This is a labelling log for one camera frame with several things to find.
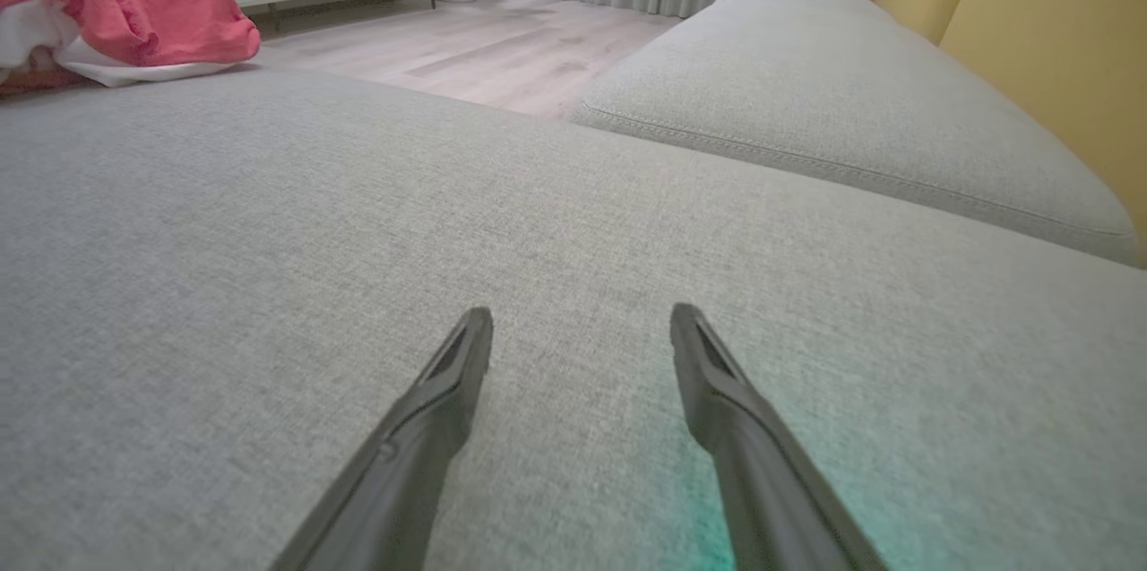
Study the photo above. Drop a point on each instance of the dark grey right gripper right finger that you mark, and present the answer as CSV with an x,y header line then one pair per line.
x,y
762,472

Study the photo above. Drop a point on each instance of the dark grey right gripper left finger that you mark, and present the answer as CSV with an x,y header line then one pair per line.
x,y
421,454

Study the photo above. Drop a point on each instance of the red white numbered jersey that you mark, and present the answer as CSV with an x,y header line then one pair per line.
x,y
152,11

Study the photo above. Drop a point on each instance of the grey sofa seat cushion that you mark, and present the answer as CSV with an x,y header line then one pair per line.
x,y
824,87

